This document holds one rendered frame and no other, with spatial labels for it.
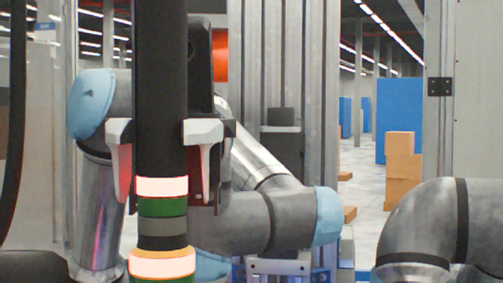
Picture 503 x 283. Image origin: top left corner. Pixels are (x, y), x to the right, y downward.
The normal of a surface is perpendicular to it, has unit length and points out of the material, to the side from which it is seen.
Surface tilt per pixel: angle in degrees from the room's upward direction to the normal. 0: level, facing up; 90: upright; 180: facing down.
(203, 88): 117
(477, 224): 84
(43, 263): 39
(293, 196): 35
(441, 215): 72
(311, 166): 90
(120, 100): 84
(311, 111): 90
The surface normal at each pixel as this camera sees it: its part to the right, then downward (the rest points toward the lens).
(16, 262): 0.47, -0.73
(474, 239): -0.22, 0.29
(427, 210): -0.40, -0.44
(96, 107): 0.39, 0.18
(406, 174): -0.35, 0.05
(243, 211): 0.40, -0.46
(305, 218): 0.43, -0.19
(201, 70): -0.02, 0.50
